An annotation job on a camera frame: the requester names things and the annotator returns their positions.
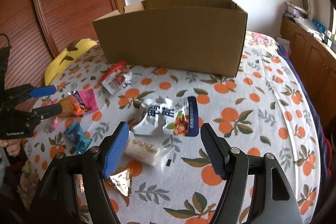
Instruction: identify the orange print bedsheet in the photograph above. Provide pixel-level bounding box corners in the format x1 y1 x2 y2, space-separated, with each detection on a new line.
37 42 324 223

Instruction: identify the white cream snack packet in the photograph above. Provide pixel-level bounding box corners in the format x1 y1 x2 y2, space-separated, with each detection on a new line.
123 131 173 172

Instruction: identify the left hand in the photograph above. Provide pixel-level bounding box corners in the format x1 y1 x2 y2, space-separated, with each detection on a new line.
0 139 21 157

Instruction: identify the pink snack packet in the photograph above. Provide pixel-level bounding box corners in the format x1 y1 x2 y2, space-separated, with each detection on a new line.
59 89 98 118

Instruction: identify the floral quilt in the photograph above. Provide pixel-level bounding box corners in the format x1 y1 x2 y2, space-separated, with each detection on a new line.
245 31 277 48

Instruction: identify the brown cardboard box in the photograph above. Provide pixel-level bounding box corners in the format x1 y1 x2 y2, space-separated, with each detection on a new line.
93 0 248 77

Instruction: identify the wooden wardrobe door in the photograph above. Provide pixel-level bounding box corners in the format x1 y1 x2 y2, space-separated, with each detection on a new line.
1 0 125 89

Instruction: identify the gold foil wrapper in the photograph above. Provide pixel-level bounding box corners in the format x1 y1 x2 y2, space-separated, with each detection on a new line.
104 167 133 197

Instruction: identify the yellow plush toy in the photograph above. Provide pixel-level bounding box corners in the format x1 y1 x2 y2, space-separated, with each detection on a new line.
44 39 97 86

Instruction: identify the white blue snack bag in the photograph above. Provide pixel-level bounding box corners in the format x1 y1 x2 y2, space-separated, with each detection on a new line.
132 96 199 137

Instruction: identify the red white snack packet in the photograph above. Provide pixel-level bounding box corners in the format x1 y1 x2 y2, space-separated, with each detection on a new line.
100 61 133 95

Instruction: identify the blue candy wrapper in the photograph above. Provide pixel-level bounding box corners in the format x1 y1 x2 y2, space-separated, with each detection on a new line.
64 121 92 154

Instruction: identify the wooden cabinet counter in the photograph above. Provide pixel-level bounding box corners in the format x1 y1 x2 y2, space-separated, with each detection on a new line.
280 17 335 128

